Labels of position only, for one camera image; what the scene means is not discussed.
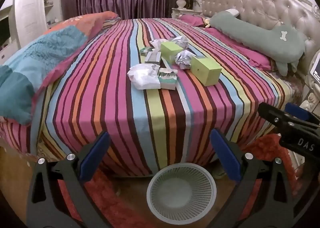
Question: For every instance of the pink pillow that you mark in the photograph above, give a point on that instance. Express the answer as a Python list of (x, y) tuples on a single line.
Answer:
[(250, 55), (192, 20)]

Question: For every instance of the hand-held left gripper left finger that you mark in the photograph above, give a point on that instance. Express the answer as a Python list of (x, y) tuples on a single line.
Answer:
[(96, 155)]

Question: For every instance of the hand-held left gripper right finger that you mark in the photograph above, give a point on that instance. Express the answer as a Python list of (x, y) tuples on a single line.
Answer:
[(225, 158)]

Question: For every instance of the blue and orange quilt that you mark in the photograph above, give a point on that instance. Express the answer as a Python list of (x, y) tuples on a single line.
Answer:
[(50, 48)]

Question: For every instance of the small green cardboard box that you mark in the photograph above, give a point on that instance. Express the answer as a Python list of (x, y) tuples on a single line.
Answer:
[(171, 51)]

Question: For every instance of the yellow plush toy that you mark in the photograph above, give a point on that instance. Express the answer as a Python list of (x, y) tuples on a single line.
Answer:
[(207, 22)]

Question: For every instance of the white vase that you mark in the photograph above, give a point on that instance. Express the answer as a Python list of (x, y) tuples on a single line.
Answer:
[(181, 3)]

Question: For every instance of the small screen device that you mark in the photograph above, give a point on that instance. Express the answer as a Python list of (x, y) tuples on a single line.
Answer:
[(316, 70)]

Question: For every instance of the grey cardboard box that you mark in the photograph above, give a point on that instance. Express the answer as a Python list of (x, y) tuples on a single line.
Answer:
[(153, 58)]

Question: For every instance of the cream carved bedside cabinet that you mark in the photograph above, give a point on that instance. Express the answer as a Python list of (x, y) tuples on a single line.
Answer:
[(311, 98)]

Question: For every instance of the white ornate nightstand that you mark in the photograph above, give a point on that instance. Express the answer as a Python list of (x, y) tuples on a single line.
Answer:
[(185, 13)]

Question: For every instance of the white shelf cabinet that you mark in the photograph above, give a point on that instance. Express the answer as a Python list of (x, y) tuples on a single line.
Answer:
[(30, 5)]

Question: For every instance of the colourful striped rug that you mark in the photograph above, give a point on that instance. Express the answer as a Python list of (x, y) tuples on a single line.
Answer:
[(150, 118)]

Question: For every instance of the teal patterned tissue box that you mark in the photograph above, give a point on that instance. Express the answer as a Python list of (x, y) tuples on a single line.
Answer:
[(168, 79)]

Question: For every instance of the white mesh wastebasket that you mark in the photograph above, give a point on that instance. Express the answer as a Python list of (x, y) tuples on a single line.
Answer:
[(160, 208)]

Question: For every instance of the dark green plant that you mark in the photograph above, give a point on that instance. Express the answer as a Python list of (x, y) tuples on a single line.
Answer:
[(193, 0)]

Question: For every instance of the large green cardboard box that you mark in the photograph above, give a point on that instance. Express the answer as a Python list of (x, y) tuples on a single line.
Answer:
[(206, 70)]

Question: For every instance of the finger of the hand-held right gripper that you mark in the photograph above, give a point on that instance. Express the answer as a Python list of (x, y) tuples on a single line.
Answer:
[(280, 120), (300, 113)]

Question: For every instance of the small green packet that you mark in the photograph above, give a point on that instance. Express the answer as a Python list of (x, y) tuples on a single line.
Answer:
[(146, 51)]

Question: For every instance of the green bone-shaped pillow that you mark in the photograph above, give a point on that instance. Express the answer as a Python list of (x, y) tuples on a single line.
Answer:
[(262, 35)]

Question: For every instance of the white plastic bag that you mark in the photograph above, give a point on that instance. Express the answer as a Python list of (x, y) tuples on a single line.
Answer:
[(143, 75)]

